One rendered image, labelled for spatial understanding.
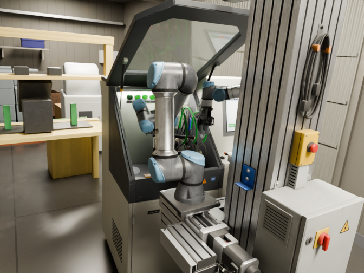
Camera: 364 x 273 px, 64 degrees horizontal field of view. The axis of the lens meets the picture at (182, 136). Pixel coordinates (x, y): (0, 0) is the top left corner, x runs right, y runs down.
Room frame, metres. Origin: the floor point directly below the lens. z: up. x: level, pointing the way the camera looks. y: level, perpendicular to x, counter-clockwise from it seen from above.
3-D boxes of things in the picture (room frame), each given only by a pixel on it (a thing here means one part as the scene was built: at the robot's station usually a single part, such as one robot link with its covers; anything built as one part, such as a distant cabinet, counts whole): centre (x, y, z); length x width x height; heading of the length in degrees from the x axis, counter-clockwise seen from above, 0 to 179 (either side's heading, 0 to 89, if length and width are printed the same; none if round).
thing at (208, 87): (1.80, -0.14, 1.51); 0.09 x 0.08 x 0.11; 73
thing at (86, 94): (4.78, 1.70, 0.73); 0.79 x 0.65 x 1.46; 31
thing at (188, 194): (1.30, -0.06, 1.09); 0.15 x 0.15 x 0.10
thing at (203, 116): (1.79, -0.14, 1.35); 0.09 x 0.08 x 0.12; 27
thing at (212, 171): (1.81, 0.00, 0.87); 0.62 x 0.04 x 0.16; 117
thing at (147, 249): (1.80, 0.00, 0.44); 0.65 x 0.02 x 0.68; 117
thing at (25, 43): (7.14, 3.67, 1.71); 0.49 x 0.37 x 0.19; 121
